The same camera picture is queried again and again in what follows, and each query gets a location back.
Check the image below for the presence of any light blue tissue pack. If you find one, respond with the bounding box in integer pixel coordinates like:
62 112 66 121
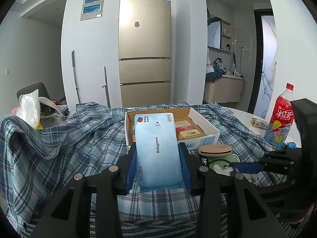
134 113 183 192

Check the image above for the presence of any red soda bottle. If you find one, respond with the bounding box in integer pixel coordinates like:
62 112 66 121
264 83 294 149

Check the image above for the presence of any small yellow box on table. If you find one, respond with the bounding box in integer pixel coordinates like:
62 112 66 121
251 117 269 130

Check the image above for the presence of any green white device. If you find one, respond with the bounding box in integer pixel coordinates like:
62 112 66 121
208 154 240 176

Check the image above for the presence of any blue plaid cloth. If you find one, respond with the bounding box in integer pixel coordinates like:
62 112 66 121
0 101 303 238

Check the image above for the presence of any beige bathroom vanity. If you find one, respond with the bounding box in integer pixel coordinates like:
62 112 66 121
203 77 244 103

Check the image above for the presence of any open cardboard box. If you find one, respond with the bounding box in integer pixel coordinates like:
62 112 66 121
124 107 221 151

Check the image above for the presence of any red gold cigarette pack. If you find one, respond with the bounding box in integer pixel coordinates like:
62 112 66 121
175 119 206 140

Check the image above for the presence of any dark blue towel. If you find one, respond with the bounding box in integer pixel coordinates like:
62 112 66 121
205 65 225 82

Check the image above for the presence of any white plastic bag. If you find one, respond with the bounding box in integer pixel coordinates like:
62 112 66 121
16 89 40 129

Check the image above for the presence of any dark grey chair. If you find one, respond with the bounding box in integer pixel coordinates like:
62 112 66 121
17 82 51 99

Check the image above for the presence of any bathroom mirror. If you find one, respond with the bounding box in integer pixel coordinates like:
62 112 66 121
207 17 221 49

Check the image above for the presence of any gold three-door refrigerator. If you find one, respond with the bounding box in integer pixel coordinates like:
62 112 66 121
119 0 171 107

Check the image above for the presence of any grey mop handle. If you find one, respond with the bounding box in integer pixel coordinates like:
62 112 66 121
71 50 81 104

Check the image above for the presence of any wall electrical panel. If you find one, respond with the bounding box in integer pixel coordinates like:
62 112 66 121
80 0 104 21

